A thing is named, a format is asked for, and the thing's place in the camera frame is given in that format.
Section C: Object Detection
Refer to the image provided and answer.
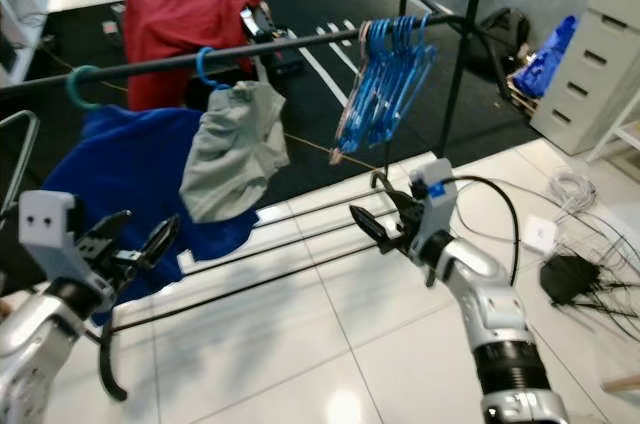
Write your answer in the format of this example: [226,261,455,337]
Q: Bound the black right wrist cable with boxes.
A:
[448,174,523,285]

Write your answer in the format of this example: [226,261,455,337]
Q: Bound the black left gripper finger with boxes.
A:
[134,214,184,277]
[80,208,134,253]

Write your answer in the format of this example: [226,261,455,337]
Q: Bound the blue plastic hanger bunch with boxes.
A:
[330,13,439,167]

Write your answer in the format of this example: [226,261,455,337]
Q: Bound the white open shelf unit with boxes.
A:
[0,0,53,80]

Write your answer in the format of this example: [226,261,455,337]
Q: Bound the wooden pallet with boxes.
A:
[505,79,541,115]

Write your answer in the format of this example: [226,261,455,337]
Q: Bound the red cloth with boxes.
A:
[125,0,261,111]

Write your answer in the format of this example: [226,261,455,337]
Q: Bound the white power adapter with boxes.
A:
[522,216,559,255]

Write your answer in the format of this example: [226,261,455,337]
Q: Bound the black metal clothes rack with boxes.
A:
[0,0,521,337]

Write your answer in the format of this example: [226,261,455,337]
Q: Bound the blue garment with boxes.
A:
[40,106,261,325]

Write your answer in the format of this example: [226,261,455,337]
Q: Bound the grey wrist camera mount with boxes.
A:
[410,157,459,237]
[18,191,121,295]

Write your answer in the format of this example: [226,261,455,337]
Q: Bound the metal chair frame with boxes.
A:
[0,109,42,211]

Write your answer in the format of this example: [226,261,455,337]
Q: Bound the black bag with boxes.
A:
[465,7,536,75]

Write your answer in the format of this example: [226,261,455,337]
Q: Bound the white drawer cabinet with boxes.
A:
[530,0,640,155]

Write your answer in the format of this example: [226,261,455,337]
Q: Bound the white cable coil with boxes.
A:
[548,170,599,215]

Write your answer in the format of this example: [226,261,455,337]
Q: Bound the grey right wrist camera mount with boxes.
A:
[410,157,459,237]

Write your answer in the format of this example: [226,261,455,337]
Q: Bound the green plastic hanger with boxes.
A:
[64,65,102,111]

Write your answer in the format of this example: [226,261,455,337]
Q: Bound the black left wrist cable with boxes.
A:
[98,312,129,402]

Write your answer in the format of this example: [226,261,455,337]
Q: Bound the blue hanger carrying shorts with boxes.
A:
[196,45,232,93]

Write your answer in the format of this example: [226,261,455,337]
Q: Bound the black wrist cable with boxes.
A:
[98,312,129,402]
[448,174,523,285]

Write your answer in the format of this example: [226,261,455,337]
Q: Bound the grey-green shorts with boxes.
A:
[180,81,291,226]

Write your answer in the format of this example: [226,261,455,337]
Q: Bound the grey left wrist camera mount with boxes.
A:
[18,191,121,295]

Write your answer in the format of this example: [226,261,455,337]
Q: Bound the blue bag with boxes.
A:
[510,14,579,97]

